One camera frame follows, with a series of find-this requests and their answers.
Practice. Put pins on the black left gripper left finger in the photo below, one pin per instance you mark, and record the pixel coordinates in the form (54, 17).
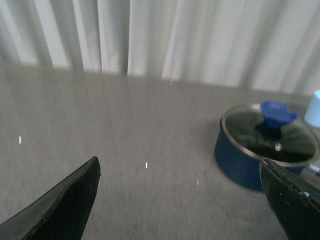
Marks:
(61, 213)

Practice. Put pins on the glass lid blue knob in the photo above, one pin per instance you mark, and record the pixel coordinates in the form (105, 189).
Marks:
(270, 130)

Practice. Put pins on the light blue cup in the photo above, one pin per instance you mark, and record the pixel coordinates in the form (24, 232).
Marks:
(312, 115)

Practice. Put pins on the white curtain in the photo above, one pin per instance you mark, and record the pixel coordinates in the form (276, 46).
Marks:
(270, 45)

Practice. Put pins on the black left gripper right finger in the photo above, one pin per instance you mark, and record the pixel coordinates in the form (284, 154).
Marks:
(295, 202)

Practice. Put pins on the dark blue saucepan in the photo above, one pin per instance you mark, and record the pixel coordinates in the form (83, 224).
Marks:
(244, 169)

